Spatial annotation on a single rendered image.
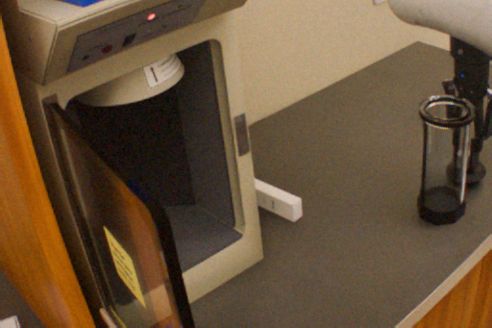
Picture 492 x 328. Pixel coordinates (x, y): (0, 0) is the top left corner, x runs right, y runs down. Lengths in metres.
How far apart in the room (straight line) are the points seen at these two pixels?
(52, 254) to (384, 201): 0.73
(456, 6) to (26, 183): 0.63
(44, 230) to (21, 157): 0.10
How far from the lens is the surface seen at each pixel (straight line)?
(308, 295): 1.08
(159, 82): 0.91
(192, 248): 1.09
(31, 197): 0.74
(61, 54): 0.72
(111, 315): 0.71
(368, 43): 1.91
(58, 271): 0.80
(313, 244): 1.19
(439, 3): 0.97
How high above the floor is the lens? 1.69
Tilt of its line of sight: 29 degrees down
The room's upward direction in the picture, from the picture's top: 8 degrees counter-clockwise
